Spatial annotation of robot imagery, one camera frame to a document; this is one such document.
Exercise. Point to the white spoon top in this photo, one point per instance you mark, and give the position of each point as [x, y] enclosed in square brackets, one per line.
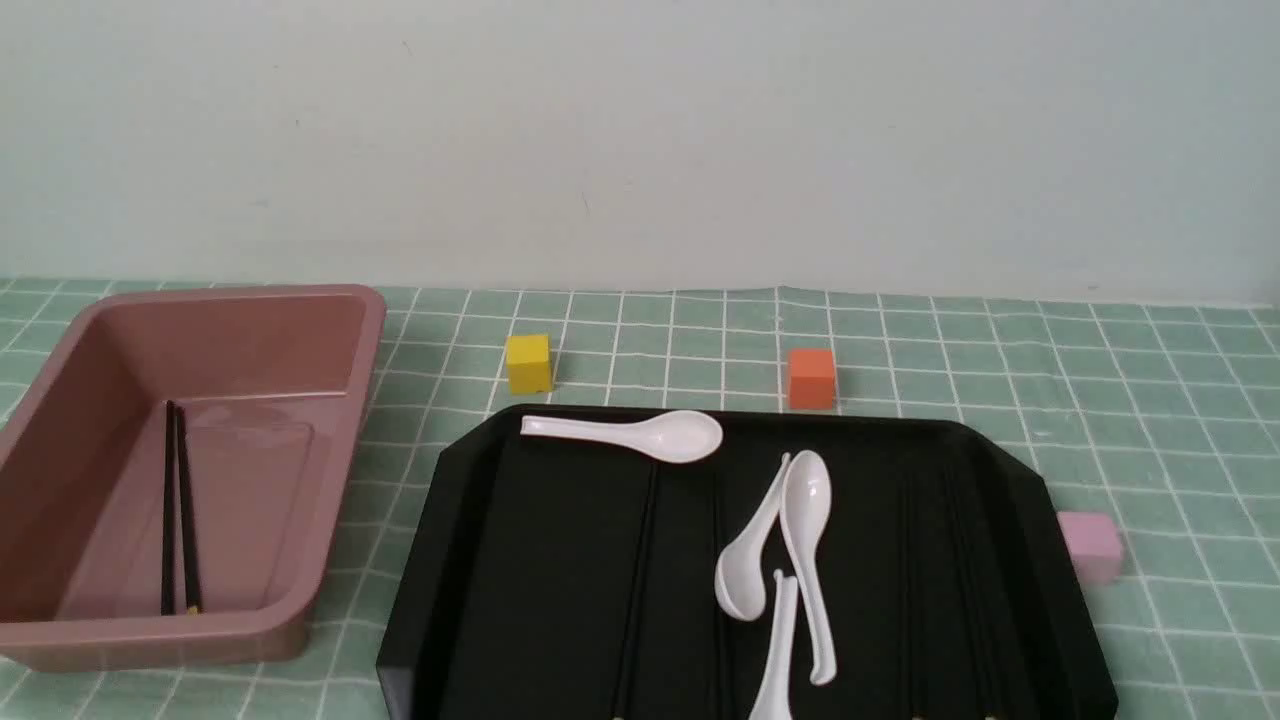
[679, 437]

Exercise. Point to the white spoon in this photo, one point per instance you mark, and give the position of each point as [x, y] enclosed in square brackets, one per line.
[772, 701]
[740, 584]
[807, 499]
[679, 437]

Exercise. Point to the yellow cube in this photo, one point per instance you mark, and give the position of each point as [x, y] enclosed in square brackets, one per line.
[528, 364]

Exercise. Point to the orange cube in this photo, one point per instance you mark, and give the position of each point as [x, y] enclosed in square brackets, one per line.
[811, 379]

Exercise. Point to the white spoon middle right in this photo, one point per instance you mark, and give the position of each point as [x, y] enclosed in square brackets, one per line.
[807, 499]

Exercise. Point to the black plastic tray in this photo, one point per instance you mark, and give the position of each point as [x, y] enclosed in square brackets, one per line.
[949, 586]

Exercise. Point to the white spoon middle left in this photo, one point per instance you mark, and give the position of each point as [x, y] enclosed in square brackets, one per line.
[740, 584]

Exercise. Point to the white spoon bottom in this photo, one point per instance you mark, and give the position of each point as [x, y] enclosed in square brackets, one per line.
[772, 701]

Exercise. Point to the pink plastic bin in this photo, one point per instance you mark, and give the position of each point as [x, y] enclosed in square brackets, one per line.
[274, 382]

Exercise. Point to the pink cube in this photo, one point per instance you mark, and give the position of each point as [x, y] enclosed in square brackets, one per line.
[1094, 544]

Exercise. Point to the green grid table mat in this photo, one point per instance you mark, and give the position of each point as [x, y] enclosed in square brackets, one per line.
[1164, 417]

